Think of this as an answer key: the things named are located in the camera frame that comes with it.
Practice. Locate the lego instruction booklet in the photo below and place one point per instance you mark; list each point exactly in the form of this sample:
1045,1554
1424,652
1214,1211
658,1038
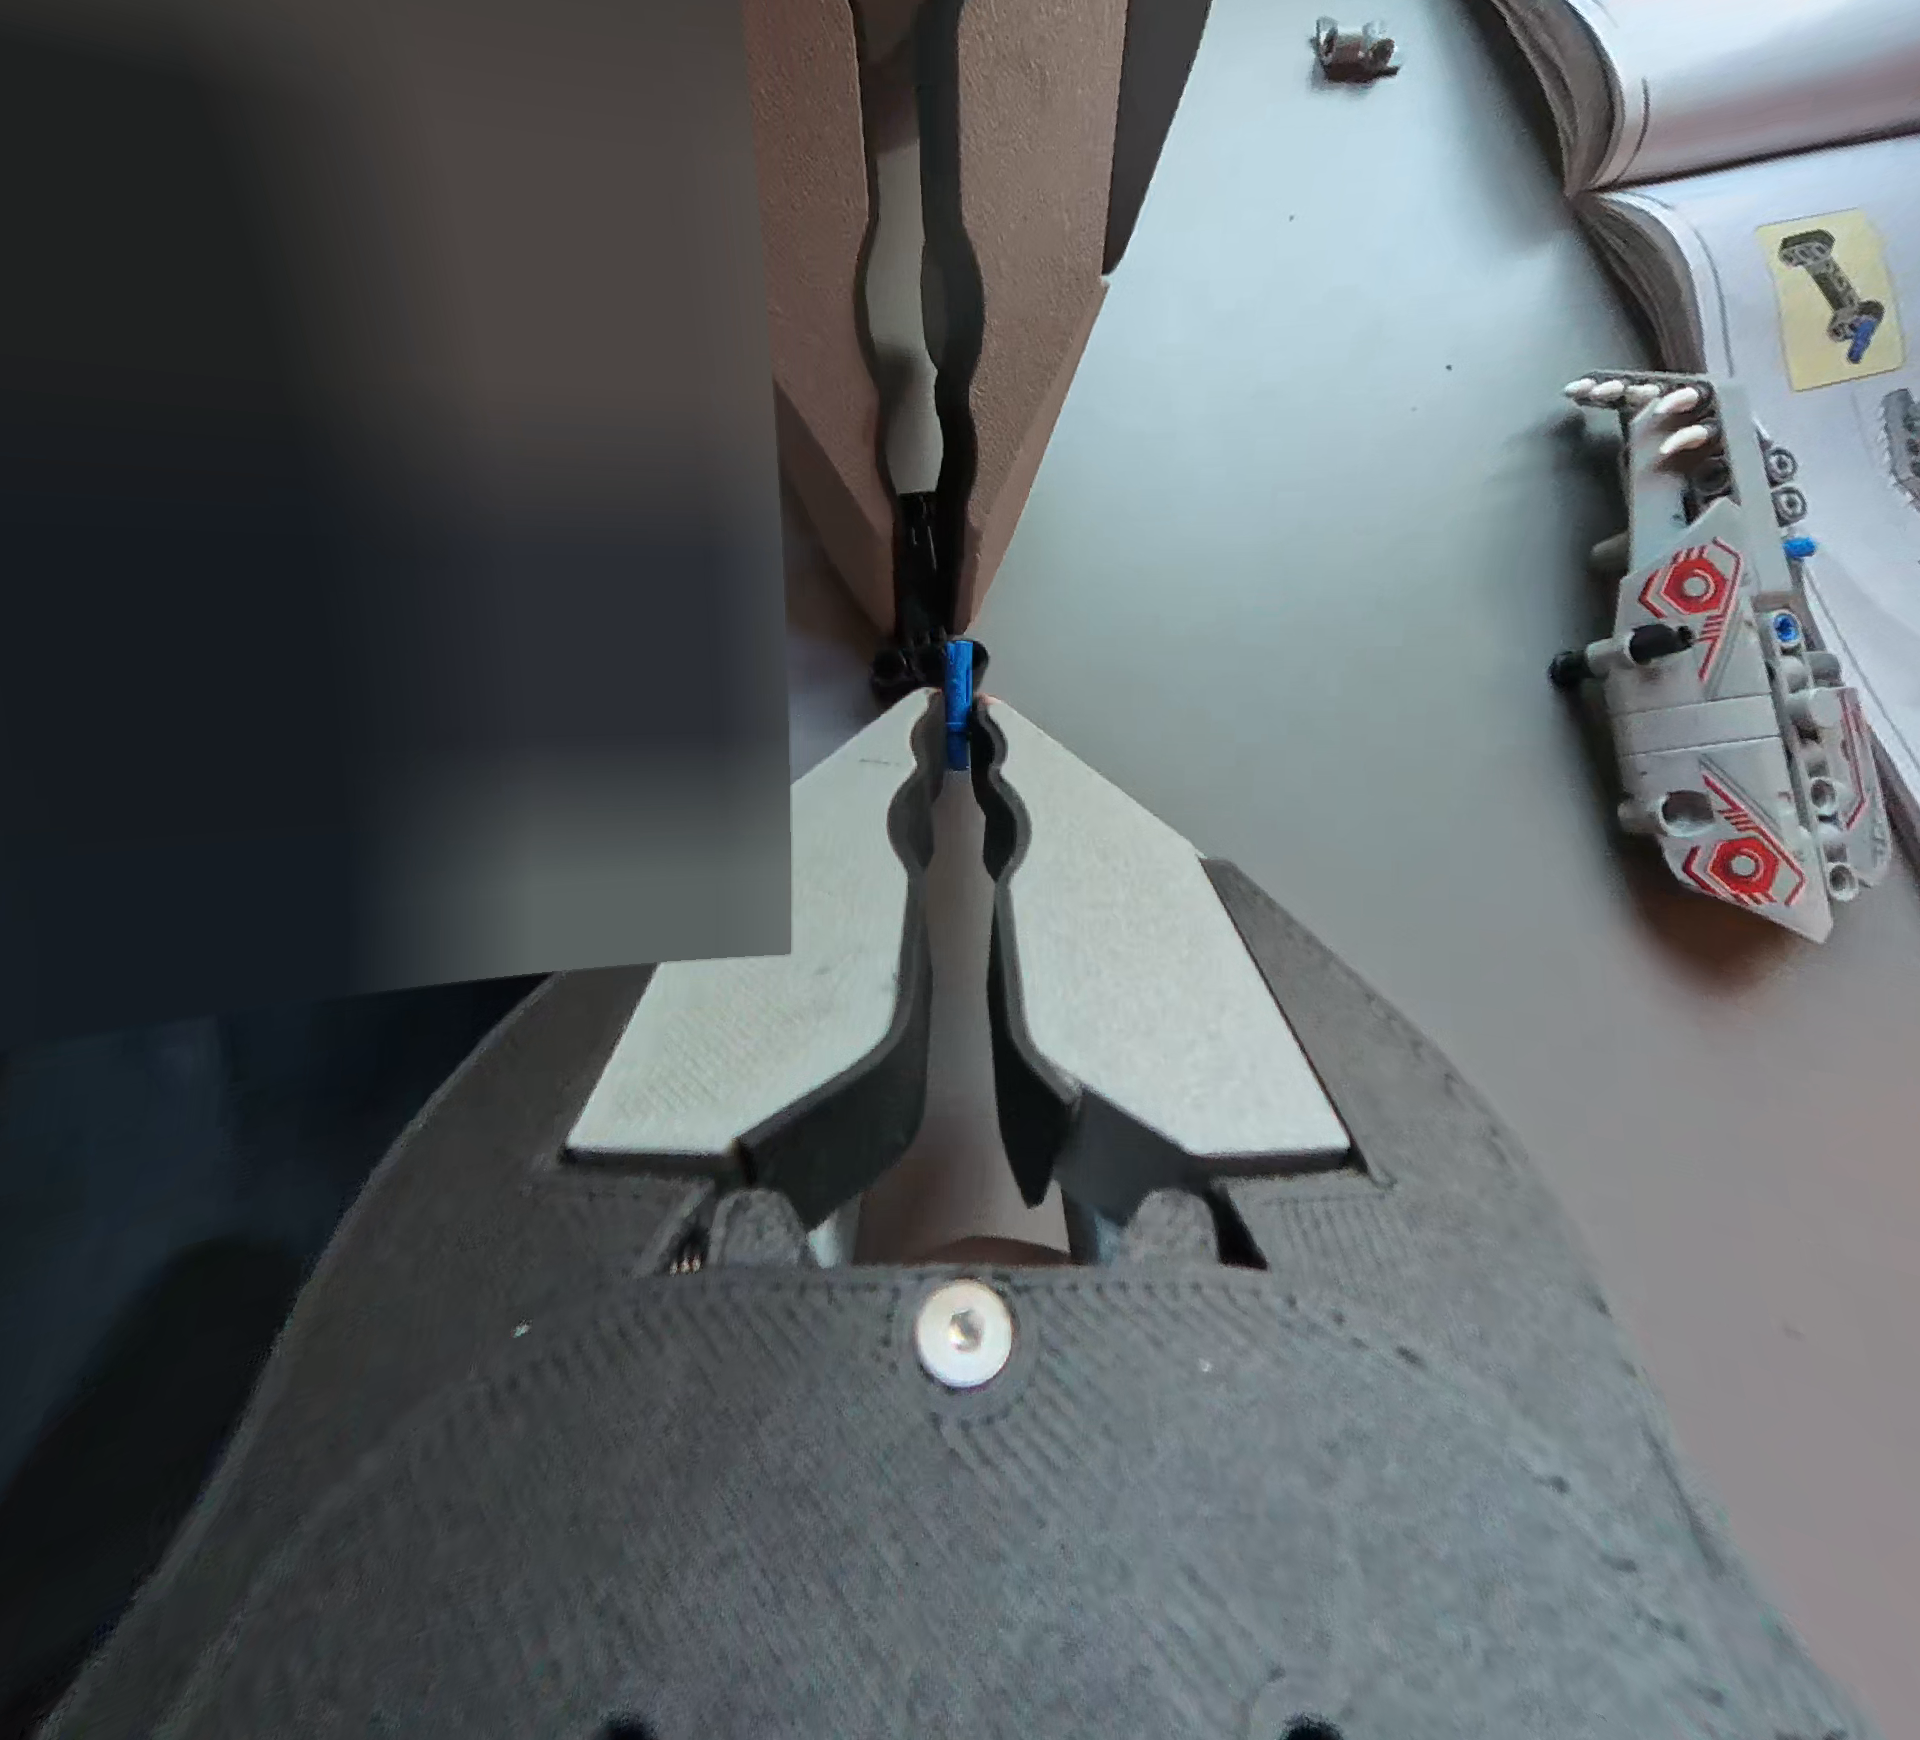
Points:
1726,15

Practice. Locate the black lego connector piece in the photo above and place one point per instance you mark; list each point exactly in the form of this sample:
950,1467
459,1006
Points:
918,555

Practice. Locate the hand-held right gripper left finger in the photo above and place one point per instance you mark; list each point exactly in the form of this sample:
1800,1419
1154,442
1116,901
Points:
781,1051

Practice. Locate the small blue lego pin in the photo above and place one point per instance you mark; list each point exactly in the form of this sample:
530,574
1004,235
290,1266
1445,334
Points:
959,706

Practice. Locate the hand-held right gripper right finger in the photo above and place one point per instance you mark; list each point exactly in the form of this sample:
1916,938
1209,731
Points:
1155,1022

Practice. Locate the grey lego body build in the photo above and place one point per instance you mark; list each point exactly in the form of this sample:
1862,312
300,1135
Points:
1726,706

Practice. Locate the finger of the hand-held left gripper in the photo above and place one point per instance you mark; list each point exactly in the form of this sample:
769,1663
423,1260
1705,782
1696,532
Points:
811,196
1035,196

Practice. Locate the small grey lego piece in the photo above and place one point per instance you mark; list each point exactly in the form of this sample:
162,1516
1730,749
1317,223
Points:
1355,50

